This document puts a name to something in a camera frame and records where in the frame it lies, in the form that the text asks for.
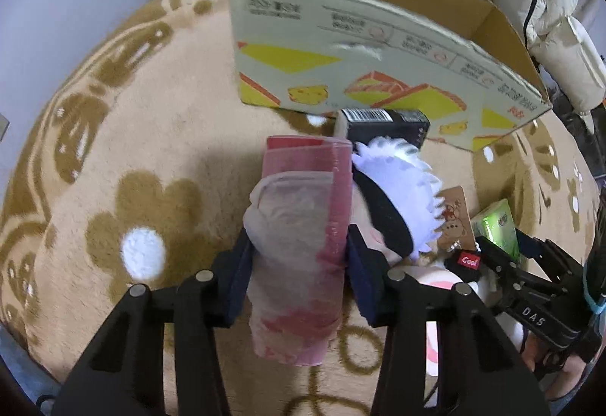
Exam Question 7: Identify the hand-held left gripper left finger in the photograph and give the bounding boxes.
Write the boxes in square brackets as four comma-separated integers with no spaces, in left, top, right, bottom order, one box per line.
[51,231,255,416]

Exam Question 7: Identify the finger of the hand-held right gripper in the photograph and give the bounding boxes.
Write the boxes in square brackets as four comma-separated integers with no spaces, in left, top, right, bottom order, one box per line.
[513,229,586,299]
[475,235,546,304]

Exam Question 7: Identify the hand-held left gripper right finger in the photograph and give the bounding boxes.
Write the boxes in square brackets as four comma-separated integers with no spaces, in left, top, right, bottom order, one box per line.
[347,226,551,416]

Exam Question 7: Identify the pink towel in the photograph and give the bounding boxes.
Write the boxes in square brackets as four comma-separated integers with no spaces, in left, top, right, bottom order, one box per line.
[243,135,354,368]

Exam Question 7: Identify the printed cardboard box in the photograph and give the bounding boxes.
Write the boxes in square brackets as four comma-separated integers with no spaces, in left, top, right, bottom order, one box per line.
[226,0,554,154]

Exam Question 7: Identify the person's right forearm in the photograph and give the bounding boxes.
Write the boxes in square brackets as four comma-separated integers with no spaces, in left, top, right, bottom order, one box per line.
[520,330,584,404]

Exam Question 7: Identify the black tag with red label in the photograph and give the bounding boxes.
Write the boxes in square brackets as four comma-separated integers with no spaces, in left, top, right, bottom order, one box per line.
[444,250,482,283]

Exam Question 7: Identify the green tissue packet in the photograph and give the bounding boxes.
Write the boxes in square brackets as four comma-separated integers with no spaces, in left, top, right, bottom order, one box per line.
[470,199,522,266]

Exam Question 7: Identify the brown bear paper tag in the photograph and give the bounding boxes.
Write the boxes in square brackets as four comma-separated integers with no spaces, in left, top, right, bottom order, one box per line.
[435,185,477,254]

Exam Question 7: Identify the plush doll with white headband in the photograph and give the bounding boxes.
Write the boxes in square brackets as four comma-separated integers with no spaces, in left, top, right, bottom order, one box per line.
[349,136,480,380]

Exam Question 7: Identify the small black box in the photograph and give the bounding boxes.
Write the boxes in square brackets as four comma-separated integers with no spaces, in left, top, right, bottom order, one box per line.
[333,108,431,151]

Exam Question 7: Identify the beige floral blanket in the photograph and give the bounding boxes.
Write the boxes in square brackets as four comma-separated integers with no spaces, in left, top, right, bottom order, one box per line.
[0,0,603,416]

